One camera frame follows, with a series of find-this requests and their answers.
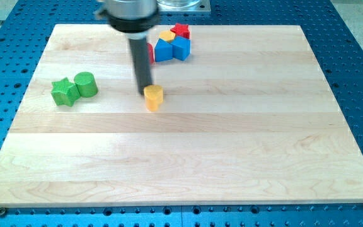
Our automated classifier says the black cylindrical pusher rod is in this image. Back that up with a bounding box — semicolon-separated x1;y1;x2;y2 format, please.
129;38;153;95

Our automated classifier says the yellow heart block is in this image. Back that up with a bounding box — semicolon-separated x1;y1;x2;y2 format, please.
144;84;164;112

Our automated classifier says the red block behind rod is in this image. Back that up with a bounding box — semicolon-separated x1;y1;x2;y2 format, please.
147;43;154;64

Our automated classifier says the blue triangular block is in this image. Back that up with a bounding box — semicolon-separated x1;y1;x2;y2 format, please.
154;38;173;62

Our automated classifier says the yellow hexagon block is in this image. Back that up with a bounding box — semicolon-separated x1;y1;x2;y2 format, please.
158;30;176;43

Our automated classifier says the blue cube block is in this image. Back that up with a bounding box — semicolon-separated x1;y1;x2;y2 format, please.
171;36;191;61

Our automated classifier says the red star block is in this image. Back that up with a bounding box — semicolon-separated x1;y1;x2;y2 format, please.
170;23;190;39

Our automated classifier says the green cylinder block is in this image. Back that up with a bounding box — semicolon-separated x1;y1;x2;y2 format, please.
74;72;98;98

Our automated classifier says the green star block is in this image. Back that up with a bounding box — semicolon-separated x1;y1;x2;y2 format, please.
50;78;81;107

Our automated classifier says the blue perforated table plate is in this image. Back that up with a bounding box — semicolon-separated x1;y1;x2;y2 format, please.
0;1;363;226

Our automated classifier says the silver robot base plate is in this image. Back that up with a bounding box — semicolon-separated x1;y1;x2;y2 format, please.
157;0;211;13

